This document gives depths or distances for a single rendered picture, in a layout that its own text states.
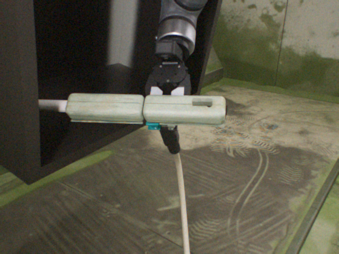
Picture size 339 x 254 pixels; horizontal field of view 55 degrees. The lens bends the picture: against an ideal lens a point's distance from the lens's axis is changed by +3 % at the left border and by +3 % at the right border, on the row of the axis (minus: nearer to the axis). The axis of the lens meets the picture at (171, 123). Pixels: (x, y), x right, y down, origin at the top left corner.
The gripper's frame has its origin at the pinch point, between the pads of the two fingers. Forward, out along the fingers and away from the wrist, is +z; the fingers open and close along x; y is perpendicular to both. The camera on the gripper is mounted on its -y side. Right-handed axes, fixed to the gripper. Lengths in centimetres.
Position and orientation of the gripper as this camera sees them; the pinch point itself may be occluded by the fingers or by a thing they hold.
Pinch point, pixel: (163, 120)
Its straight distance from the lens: 62.9
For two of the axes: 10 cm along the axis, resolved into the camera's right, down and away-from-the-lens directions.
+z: -1.0, 8.9, -4.4
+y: 1.3, 4.5, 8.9
